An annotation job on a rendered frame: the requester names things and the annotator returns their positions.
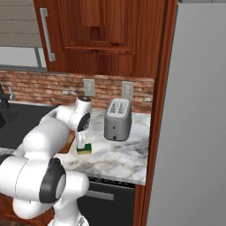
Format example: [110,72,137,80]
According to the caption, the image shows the brown wooden base cupboard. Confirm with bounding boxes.
[0,193,56,226]

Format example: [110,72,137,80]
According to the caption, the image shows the brown wooden cupboard door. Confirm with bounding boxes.
[33,0,166,79]

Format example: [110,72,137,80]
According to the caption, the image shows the silver dishwasher handle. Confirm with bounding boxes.
[86,190,115,202]

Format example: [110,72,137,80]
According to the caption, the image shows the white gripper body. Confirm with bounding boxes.
[75,131,88,150]

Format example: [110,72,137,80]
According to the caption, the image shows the silver two-slot toaster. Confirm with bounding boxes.
[103,98,133,142]

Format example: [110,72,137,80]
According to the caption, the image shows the green and yellow sponge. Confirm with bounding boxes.
[76,142,93,156]

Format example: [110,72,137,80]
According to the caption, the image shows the silver cupboard door handle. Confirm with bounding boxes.
[39,7,57,63]

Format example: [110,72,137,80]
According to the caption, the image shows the black dishwasher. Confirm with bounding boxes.
[76,176,137,226]

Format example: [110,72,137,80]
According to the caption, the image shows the grey fridge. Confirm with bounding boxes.
[146,0,226,226]

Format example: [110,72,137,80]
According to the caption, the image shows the black sink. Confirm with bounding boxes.
[0,101,61,150]

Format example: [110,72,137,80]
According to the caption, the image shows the window with grey blind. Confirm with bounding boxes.
[0,0,48,70]

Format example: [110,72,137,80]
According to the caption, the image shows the brown wooden cutting board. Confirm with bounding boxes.
[58,130,76,154]

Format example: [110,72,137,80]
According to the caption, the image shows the brown wooden side panel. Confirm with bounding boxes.
[132,0,179,226]

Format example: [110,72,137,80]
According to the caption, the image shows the black tap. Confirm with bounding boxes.
[0,83,16,110]

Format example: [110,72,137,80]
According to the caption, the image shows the grey wall outlet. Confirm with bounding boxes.
[82,78,96,98]
[121,80,134,102]

